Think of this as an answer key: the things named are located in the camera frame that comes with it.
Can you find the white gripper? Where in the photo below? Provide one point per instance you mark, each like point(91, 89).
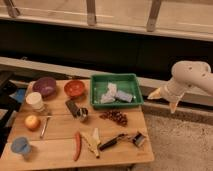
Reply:
point(172, 91)

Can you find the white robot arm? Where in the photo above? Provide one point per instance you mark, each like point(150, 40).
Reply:
point(185, 76)

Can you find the small metal cup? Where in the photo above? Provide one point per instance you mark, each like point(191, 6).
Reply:
point(82, 114)

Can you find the white plastic cup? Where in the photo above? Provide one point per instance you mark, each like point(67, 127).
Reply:
point(35, 100)

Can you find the blue plastic cup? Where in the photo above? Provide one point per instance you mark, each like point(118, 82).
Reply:
point(21, 146)

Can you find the bunch of dark grapes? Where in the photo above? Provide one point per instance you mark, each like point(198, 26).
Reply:
point(116, 116)

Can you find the green plastic tray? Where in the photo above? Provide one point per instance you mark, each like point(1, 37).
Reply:
point(125, 82)

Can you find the crumpled clear plastic bags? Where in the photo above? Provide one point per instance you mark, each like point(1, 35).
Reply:
point(114, 93)

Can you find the orange bowl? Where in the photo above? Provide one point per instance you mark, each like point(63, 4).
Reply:
point(74, 88)

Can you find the red chili pepper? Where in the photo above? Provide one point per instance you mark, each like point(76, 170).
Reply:
point(78, 146)

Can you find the metal spoon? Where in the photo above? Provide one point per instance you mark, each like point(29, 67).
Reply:
point(44, 127)

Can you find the purple bowl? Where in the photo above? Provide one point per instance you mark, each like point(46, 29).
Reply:
point(46, 86)

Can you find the red yellow apple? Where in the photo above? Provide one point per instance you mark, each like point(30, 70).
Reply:
point(32, 122)

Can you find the blue cloth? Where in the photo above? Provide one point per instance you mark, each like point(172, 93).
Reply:
point(19, 95)

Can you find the black handled dish brush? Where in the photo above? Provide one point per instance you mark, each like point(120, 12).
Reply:
point(136, 139)

